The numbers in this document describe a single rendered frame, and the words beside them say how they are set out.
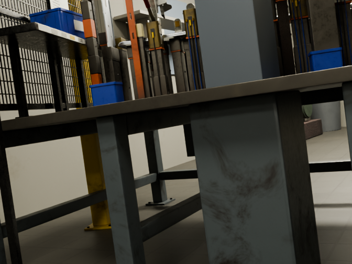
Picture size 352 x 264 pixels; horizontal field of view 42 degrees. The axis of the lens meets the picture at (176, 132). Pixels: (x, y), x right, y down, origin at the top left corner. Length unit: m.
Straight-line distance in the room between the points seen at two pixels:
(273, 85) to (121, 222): 0.75
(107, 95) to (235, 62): 0.56
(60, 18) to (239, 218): 1.17
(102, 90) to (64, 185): 2.27
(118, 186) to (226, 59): 0.58
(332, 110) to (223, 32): 6.38
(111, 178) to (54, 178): 2.28
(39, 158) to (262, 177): 2.62
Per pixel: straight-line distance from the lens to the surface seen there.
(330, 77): 1.27
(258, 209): 1.47
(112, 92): 1.79
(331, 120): 7.82
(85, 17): 2.19
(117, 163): 1.64
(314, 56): 1.71
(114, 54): 2.30
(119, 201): 1.66
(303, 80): 1.29
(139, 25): 2.14
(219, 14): 1.53
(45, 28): 1.82
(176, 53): 2.17
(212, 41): 1.53
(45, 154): 3.86
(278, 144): 1.41
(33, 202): 3.76
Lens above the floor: 0.64
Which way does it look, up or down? 2 degrees down
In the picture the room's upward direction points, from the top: 8 degrees counter-clockwise
